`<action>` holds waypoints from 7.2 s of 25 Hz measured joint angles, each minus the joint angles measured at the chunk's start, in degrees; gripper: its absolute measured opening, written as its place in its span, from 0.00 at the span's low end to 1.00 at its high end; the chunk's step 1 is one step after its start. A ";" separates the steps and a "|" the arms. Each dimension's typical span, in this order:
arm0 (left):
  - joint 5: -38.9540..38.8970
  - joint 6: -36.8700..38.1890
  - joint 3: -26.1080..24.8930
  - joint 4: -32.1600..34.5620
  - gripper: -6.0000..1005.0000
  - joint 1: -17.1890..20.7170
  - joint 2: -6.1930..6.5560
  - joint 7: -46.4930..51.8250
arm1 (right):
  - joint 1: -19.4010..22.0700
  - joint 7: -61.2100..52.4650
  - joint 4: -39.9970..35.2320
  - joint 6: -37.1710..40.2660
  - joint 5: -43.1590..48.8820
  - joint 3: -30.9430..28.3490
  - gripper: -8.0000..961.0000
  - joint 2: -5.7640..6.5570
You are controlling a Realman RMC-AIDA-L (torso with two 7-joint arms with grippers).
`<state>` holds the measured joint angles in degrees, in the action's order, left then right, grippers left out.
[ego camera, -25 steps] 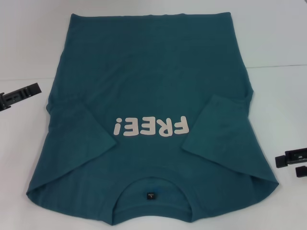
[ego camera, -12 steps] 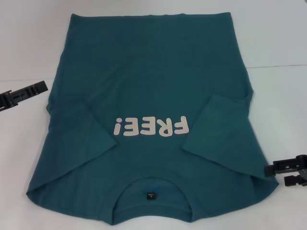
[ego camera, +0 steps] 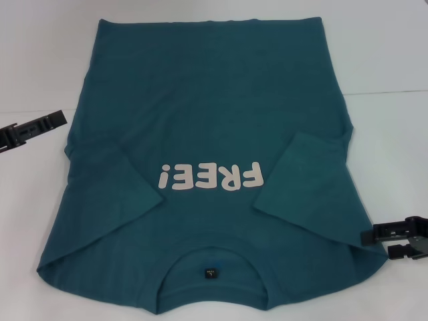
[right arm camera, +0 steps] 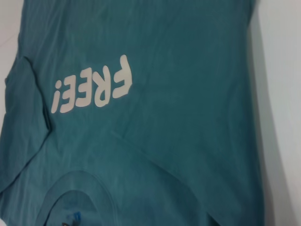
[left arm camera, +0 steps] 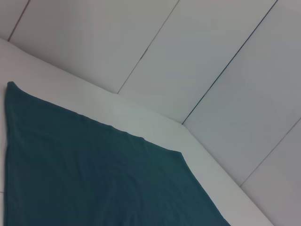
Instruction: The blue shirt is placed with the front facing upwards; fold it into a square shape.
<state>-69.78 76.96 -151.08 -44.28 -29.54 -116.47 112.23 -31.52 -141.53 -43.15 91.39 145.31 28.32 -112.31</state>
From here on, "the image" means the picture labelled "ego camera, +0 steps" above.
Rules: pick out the teal t-shirt with FREE print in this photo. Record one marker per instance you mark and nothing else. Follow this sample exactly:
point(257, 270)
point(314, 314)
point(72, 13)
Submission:
point(207, 100)

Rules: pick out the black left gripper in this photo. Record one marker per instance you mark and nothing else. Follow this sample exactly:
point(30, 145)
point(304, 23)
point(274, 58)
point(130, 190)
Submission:
point(6, 138)

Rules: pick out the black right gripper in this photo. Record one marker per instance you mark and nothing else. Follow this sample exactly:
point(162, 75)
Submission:
point(421, 237)

